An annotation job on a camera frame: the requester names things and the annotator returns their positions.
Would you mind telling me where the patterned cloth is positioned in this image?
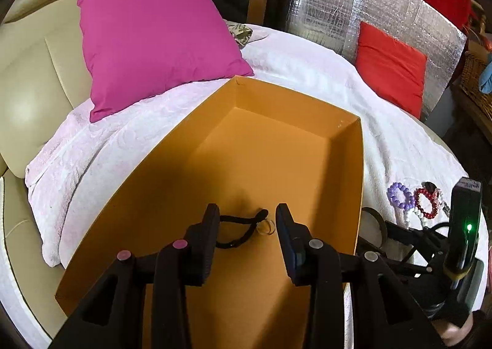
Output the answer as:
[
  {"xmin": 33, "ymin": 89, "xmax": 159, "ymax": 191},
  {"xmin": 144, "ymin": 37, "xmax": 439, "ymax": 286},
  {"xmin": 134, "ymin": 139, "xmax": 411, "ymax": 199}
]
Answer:
[{"xmin": 225, "ymin": 20, "xmax": 253, "ymax": 49}]

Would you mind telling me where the magenta pillow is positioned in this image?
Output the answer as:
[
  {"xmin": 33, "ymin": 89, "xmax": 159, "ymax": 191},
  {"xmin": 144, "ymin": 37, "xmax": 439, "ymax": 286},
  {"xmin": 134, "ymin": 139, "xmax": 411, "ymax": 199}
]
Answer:
[{"xmin": 77, "ymin": 0, "xmax": 253, "ymax": 123}]

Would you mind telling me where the orange cardboard box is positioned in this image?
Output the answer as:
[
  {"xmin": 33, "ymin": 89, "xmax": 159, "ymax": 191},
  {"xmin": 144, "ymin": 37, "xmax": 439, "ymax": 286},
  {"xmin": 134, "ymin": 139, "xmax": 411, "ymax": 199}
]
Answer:
[{"xmin": 56, "ymin": 78, "xmax": 363, "ymax": 348}]

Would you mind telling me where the red pillow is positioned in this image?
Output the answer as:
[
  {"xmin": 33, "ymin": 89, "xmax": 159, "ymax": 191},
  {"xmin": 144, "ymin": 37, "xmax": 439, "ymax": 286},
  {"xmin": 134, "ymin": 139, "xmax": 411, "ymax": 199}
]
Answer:
[{"xmin": 355, "ymin": 21, "xmax": 427, "ymax": 119}]

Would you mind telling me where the blue cloth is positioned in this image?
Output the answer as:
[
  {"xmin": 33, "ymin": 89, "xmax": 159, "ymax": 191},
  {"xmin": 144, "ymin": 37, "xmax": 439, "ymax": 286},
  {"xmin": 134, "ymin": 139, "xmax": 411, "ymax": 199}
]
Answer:
[{"xmin": 479, "ymin": 62, "xmax": 492, "ymax": 94}]

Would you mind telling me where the purple bead bracelet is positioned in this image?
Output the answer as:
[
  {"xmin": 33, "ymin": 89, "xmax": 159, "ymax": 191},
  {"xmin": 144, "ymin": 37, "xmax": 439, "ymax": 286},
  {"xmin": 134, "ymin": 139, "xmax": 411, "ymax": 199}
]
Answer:
[{"xmin": 386, "ymin": 182, "xmax": 416, "ymax": 211}]

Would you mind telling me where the red bead bracelet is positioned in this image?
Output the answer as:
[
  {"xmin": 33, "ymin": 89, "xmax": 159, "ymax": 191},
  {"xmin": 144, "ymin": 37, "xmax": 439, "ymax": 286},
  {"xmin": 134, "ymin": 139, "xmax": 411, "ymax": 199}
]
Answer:
[{"xmin": 413, "ymin": 186, "xmax": 440, "ymax": 220}]

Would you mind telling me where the black hair tie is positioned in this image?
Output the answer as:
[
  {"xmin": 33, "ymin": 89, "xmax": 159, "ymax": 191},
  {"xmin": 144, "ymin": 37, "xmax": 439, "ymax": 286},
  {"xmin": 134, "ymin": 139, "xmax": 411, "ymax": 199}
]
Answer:
[{"xmin": 214, "ymin": 208, "xmax": 270, "ymax": 251}]

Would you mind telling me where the person right hand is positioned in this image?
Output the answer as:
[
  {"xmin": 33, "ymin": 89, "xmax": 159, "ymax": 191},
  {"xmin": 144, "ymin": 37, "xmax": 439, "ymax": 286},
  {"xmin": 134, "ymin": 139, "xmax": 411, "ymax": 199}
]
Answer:
[{"xmin": 435, "ymin": 316, "xmax": 474, "ymax": 347}]

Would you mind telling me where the wicker basket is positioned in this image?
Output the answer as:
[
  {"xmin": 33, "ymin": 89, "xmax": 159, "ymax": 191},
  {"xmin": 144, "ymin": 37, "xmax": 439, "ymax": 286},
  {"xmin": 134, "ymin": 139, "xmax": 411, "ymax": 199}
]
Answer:
[{"xmin": 459, "ymin": 51, "xmax": 492, "ymax": 120}]

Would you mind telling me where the silver insulation foil panel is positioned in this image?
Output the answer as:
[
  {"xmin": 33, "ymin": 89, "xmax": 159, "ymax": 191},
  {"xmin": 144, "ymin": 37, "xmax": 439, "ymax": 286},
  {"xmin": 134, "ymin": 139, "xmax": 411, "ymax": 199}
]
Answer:
[{"xmin": 284, "ymin": 0, "xmax": 466, "ymax": 120}]

